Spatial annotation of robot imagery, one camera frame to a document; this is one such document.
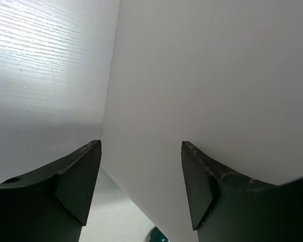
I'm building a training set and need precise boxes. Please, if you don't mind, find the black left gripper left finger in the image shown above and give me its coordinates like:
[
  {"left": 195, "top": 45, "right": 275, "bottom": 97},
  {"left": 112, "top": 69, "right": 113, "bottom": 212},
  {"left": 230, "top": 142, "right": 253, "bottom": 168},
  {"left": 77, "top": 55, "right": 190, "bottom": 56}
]
[{"left": 0, "top": 140, "right": 102, "bottom": 241}]

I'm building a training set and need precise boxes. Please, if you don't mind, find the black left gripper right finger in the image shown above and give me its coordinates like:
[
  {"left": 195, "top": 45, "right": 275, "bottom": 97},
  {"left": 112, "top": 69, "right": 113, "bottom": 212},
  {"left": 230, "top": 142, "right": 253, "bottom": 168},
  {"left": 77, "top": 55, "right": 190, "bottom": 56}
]
[{"left": 181, "top": 141, "right": 303, "bottom": 241}]

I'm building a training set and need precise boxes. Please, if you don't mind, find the stubby green screwdriver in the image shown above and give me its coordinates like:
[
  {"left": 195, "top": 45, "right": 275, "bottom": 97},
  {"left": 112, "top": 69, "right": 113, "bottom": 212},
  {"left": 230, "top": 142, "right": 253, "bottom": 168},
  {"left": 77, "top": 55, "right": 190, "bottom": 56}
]
[{"left": 144, "top": 226, "right": 169, "bottom": 242}]

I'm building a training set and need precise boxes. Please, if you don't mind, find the white drawer cabinet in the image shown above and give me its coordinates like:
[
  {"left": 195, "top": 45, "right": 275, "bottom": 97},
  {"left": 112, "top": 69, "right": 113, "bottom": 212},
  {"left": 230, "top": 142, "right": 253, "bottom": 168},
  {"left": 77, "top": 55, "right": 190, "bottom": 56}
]
[{"left": 102, "top": 1, "right": 303, "bottom": 241}]

